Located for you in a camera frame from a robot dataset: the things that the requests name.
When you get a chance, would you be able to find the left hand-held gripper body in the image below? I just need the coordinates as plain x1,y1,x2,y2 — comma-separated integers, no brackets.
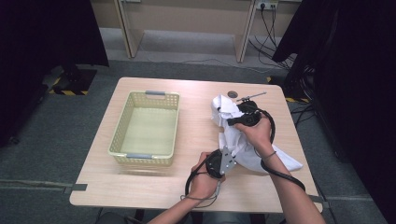
205,146,238,180

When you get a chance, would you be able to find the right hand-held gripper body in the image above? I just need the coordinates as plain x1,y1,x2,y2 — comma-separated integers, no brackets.
235,91,268,127

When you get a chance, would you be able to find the white shirt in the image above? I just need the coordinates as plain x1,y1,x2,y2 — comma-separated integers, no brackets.
210,93,304,174

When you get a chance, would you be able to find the pale yellow plastic basket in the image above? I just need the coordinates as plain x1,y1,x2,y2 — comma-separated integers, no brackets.
107,90,181,166

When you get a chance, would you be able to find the person's right hand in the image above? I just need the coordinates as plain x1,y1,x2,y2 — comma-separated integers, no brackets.
233,112,275,158

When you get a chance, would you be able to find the person's left hand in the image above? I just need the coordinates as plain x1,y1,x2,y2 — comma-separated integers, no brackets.
188,151,227,201

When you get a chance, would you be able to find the dark wristband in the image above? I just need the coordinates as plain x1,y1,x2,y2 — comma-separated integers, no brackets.
254,148,278,161

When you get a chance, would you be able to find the black stand base hazard tape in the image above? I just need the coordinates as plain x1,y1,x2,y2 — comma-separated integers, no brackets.
48,63,98,96
266,76,312,104

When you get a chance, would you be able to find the black curtain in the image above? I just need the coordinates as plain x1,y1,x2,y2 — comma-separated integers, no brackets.
271,0,396,224
0,0,110,147

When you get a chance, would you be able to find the long beige desk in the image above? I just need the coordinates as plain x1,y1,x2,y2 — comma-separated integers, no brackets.
90,0,302,63

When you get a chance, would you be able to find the thin grey cord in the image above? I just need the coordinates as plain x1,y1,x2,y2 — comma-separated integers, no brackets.
179,180,223,209

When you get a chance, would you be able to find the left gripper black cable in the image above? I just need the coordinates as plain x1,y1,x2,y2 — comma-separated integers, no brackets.
184,153,216,197

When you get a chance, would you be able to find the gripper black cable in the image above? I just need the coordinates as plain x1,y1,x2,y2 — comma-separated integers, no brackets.
184,153,216,197
255,106,307,192

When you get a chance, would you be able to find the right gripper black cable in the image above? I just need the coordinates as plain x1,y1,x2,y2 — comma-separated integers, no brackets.
255,106,307,192

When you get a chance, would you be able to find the bundle of black floor cables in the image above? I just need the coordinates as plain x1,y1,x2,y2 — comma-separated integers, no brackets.
247,6,317,129

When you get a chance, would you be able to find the white wall socket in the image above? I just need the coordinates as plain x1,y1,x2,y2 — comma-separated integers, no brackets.
255,0,279,10

